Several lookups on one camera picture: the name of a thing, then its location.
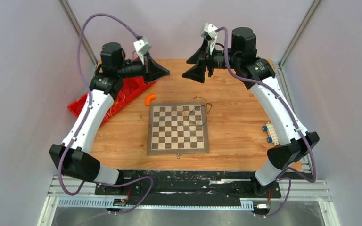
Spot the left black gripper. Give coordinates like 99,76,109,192
116,51,169,85

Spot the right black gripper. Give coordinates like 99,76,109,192
183,38,241,82

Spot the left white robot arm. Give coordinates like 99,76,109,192
49,39,170,195

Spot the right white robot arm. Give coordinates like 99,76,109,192
182,23,320,197

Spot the red compartment bin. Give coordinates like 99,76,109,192
67,57,156,127

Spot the orange curved plastic piece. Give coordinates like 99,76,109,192
144,93,156,106

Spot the wooden chessboard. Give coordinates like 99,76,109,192
147,101,209,155

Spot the white blue toy car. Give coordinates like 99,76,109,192
262,122,279,145

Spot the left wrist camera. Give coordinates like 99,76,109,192
133,36,152,65

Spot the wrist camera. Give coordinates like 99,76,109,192
133,36,152,65
200,23,217,55

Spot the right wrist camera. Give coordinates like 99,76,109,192
200,23,217,55

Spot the aluminium frame post right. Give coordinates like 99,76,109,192
278,0,323,68

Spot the aluminium frame post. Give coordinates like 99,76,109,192
278,0,323,68
58,0,98,66

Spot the aluminium frame post left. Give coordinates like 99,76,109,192
58,0,98,66

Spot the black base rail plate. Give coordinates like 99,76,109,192
94,170,281,207

